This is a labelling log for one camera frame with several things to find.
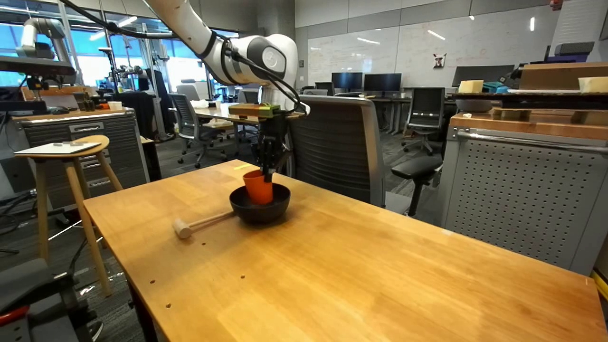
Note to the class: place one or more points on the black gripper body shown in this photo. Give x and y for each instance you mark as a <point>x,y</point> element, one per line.
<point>272,137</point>

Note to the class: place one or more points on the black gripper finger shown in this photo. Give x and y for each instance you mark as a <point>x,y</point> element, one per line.
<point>265,164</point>
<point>274,166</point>

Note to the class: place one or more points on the orange plastic cup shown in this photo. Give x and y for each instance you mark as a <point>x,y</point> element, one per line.
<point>259,189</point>

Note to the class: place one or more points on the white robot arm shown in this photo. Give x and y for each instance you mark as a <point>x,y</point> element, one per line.
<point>265,61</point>

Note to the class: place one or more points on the black bowl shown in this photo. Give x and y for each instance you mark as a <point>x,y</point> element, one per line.
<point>255,213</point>

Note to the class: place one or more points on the wooden office desk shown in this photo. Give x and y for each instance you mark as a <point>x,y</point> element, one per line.
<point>240,115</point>

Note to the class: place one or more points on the grey mesh office chair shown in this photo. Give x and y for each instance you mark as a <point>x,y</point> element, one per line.
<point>337,147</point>

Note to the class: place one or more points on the grey rolling office chair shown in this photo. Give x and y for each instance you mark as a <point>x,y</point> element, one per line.
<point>196,130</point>

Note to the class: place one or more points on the left computer monitor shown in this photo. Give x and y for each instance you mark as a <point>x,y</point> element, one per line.
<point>348,82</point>

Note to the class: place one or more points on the computer monitor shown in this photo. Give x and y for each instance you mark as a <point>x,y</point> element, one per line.
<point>383,84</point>
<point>348,82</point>

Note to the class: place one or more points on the small wooden mallet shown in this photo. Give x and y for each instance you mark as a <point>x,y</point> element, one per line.
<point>183,231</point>

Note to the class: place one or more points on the right computer monitor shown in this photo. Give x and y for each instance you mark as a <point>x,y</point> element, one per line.
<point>383,84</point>

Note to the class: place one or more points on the black office chair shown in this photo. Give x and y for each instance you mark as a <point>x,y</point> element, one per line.
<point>424,117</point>

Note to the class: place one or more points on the wooden stool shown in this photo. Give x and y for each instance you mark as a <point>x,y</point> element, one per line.
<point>71,155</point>

